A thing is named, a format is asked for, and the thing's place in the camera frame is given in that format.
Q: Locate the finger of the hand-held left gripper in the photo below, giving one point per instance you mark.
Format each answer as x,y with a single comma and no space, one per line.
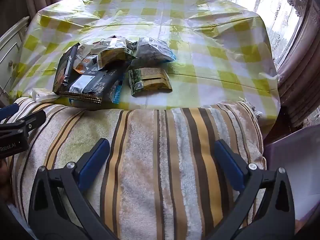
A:
8,110
32,120

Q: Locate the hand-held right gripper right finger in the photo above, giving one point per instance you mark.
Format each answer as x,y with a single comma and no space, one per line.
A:
230,165

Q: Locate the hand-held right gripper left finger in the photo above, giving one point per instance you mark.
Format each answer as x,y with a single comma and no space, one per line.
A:
96,157

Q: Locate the grey blue-edged snack packet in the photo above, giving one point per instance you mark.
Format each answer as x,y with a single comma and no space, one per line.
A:
152,52
117,92

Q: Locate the black snack bar packet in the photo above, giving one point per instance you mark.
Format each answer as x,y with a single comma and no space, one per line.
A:
97,82

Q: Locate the orange white snack packet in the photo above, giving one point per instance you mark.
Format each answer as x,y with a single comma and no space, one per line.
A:
85,63

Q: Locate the white clear cookie packet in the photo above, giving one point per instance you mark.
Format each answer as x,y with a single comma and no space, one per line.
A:
110,43

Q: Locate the white plastic bag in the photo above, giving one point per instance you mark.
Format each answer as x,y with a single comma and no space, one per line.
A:
42,93

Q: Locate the purple storage box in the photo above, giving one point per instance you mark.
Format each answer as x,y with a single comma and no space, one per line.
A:
272,155

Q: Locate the striped beige towel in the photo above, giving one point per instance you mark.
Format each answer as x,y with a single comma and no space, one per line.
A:
150,155

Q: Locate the dark snack packet gold edge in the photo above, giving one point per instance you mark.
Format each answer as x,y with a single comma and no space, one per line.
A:
62,75

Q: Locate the white cabinet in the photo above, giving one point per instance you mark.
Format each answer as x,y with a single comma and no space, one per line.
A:
10,47

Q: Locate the olive green snack packet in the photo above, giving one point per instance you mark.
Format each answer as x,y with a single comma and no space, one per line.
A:
150,80

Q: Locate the cream yellow snack packet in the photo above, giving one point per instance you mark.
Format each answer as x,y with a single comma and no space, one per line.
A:
115,57

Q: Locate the yellow white checked tablecloth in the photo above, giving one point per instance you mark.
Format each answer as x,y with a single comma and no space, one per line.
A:
200,55

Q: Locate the small green white snack packet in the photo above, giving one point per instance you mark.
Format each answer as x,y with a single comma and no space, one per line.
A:
132,46

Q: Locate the patterned pink curtain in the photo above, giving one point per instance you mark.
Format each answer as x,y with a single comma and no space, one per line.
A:
302,67

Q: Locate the floral lace curtain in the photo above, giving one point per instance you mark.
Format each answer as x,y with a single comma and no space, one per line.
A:
270,12

